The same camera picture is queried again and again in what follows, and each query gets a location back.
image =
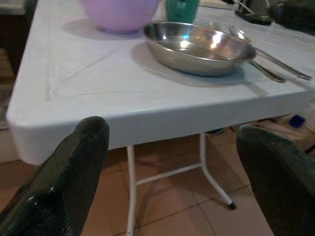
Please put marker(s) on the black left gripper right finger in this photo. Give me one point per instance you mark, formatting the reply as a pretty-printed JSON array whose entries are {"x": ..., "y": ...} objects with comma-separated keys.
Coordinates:
[{"x": 280, "y": 177}]

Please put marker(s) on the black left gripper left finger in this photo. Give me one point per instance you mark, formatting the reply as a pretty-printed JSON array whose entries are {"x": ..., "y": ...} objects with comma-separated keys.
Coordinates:
[{"x": 61, "y": 182}]

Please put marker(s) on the blue plastic box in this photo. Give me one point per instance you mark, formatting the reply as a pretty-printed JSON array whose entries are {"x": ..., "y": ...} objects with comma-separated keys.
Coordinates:
[{"x": 297, "y": 121}]

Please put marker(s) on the white folding table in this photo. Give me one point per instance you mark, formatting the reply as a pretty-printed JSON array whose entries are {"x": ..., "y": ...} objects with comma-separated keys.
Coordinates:
[{"x": 98, "y": 81}]

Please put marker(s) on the stainless steel fork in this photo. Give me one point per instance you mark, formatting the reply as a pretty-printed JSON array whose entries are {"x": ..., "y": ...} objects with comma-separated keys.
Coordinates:
[{"x": 280, "y": 62}]

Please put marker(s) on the stainless steel spoon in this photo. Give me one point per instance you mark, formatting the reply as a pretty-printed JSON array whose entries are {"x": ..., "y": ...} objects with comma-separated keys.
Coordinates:
[{"x": 258, "y": 56}]

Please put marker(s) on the stainless steel plate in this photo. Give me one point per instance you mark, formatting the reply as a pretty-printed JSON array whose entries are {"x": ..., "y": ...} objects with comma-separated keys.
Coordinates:
[{"x": 197, "y": 46}]

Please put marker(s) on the black electric kettle base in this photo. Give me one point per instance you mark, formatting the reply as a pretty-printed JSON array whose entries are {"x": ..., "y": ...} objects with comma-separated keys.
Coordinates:
[{"x": 253, "y": 17}]

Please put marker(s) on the lilac plastic bowl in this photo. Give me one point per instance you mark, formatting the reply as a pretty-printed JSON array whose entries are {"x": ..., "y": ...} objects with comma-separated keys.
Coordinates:
[{"x": 120, "y": 13}]

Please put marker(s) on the teal plastic cup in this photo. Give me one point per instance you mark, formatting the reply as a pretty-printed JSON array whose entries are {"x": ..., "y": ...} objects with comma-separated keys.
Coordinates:
[{"x": 181, "y": 10}]

